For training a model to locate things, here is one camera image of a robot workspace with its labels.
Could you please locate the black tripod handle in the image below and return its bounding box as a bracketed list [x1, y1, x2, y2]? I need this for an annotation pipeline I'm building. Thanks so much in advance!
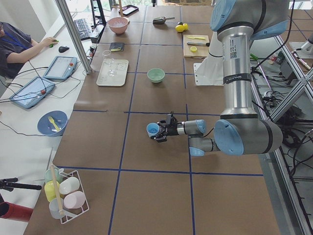
[0, 177, 42, 192]

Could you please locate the wooden cutting board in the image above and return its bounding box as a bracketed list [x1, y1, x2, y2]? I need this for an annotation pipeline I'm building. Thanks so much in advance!
[183, 35, 210, 58]

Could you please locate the clear wine glass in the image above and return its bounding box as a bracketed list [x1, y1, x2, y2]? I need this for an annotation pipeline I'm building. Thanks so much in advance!
[102, 49, 113, 66]

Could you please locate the teach pendant tablet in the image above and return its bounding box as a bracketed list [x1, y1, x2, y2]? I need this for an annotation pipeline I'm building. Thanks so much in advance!
[9, 76, 55, 109]
[43, 56, 78, 81]

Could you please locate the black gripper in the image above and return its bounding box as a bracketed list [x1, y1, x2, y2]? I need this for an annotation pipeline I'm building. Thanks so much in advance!
[150, 119, 183, 142]

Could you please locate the yellow plastic knife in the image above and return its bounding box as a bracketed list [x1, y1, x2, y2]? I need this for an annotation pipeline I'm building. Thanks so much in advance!
[186, 36, 206, 40]

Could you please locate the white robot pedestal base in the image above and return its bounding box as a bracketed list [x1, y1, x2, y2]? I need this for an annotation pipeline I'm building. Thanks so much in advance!
[194, 32, 224, 86]

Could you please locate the yellow lemon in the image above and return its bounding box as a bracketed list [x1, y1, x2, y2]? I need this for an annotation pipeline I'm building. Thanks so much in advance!
[182, 23, 189, 31]
[175, 24, 185, 33]

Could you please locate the pink bowl with ice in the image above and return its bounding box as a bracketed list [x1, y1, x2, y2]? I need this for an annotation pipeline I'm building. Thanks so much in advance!
[108, 17, 130, 34]

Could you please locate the green ceramic bowl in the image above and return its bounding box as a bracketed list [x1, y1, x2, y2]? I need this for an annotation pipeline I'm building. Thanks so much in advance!
[147, 68, 165, 83]

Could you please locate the white wire cup rack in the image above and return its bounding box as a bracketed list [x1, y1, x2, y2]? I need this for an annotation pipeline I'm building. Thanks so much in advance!
[44, 165, 89, 224]

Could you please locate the steel ice scoop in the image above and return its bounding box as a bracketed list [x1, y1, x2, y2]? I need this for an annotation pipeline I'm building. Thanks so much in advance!
[153, 17, 175, 24]

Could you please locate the teach pendant tablet near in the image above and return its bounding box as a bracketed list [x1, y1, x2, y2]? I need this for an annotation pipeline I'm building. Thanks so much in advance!
[9, 76, 55, 109]

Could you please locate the cream bear tray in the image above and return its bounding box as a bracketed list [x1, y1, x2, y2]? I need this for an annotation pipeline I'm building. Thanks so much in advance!
[96, 59, 129, 87]

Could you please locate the black computer mouse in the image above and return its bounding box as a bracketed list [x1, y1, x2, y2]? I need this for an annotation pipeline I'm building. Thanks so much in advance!
[58, 46, 69, 53]

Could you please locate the red cylinder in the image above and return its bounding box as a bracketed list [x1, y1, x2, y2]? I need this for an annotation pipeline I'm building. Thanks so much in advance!
[0, 202, 33, 222]

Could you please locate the black keyboard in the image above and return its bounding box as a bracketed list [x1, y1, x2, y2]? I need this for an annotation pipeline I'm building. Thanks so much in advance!
[74, 19, 92, 41]

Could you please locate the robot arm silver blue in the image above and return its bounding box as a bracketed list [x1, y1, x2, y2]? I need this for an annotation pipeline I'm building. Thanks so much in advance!
[146, 0, 289, 156]

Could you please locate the blue bowl with fork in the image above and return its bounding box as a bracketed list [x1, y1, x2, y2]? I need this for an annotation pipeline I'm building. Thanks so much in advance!
[37, 110, 68, 137]

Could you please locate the grey folded cloth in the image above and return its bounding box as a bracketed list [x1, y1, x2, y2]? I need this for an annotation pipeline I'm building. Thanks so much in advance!
[109, 42, 125, 52]

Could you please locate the teach pendant tablet far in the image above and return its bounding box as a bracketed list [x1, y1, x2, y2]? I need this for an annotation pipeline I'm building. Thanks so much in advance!
[43, 56, 78, 81]

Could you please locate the light blue plastic cup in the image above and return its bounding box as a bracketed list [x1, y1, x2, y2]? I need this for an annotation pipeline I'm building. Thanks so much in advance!
[146, 122, 160, 138]

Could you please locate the lemon half slice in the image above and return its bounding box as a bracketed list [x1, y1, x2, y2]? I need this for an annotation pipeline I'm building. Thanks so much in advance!
[190, 46, 198, 53]

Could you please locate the person in dark shirt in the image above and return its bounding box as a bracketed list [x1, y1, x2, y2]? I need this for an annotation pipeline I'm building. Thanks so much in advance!
[0, 22, 59, 79]

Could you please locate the aluminium frame post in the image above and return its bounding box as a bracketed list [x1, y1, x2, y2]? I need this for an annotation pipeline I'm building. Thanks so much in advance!
[55, 0, 92, 74]

